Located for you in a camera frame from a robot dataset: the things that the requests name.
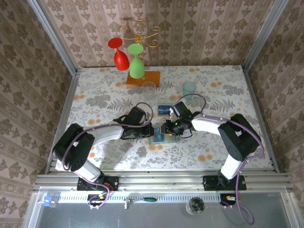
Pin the pale green card holder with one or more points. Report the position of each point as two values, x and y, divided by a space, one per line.
171 140

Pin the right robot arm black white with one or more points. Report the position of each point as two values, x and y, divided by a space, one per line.
240 140

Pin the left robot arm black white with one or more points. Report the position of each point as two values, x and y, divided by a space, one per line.
71 149

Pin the clear glass cup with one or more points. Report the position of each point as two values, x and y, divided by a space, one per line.
149 89

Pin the teal plastic cup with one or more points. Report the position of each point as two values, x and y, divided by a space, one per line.
189 89

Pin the orange wooden rack base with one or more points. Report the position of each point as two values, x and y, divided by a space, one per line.
152 79

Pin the green wine glass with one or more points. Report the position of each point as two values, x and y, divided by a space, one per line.
136 69

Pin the red wine glass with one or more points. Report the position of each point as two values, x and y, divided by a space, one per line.
121 60

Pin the clear glass jar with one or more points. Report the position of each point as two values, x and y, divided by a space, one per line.
195 206

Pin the black connector board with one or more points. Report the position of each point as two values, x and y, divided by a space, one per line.
95 198
226 198

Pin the grey metal shelf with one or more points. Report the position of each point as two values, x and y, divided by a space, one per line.
142 218

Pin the small blue plastic block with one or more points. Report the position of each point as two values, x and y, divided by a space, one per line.
48 201

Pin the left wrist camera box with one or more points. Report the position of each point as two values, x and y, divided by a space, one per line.
137 116

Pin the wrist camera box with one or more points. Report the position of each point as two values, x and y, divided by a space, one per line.
137 116
180 109

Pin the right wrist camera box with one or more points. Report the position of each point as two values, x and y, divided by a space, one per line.
180 109

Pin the aluminium frame rail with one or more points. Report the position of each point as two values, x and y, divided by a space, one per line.
154 180

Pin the aluminium side rail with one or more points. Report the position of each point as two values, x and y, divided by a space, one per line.
68 99
254 99

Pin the aluminium frame post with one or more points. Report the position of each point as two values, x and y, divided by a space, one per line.
263 35
54 35

